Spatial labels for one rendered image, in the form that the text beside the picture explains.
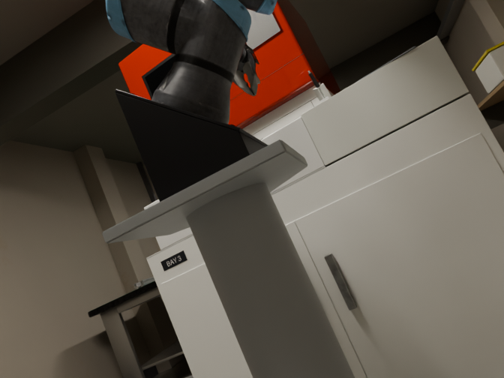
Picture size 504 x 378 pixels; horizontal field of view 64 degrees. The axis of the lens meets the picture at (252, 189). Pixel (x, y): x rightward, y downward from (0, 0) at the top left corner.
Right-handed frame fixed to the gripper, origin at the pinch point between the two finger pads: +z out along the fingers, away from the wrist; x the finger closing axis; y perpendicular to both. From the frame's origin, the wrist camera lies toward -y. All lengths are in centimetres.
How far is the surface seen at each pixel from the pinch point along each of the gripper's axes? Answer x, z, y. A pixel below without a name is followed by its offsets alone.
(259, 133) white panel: 22, -5, 58
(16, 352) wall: 281, 33, 102
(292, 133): -6.1, 17.3, -4.2
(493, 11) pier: -141, -69, 319
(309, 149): -8.3, 23.0, -4.2
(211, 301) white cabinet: 35, 48, -5
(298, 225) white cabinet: 2.7, 39.0, -4.6
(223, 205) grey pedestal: 0, 32, -44
